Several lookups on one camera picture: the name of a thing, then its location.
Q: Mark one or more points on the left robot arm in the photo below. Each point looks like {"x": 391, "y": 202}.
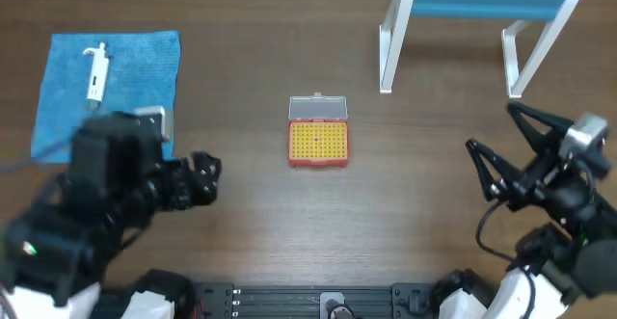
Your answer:
{"x": 106, "y": 174}

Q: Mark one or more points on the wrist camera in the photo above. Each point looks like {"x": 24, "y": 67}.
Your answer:
{"x": 585, "y": 133}
{"x": 154, "y": 116}

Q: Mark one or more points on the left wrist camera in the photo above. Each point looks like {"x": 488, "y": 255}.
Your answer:
{"x": 154, "y": 116}

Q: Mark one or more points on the white pipette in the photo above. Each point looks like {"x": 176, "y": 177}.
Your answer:
{"x": 98, "y": 75}

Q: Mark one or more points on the blue cloth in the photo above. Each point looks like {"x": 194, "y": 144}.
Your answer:
{"x": 140, "y": 68}

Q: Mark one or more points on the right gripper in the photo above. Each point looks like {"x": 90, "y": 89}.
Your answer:
{"x": 540, "y": 179}

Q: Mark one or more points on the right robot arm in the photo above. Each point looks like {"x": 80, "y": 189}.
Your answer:
{"x": 593, "y": 266}

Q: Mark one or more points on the mounting rail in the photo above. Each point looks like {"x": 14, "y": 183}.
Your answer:
{"x": 289, "y": 302}

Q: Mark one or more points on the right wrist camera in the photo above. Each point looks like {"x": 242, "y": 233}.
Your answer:
{"x": 585, "y": 133}

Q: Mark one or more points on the red and yellow tip box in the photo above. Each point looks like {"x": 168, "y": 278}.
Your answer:
{"x": 318, "y": 140}

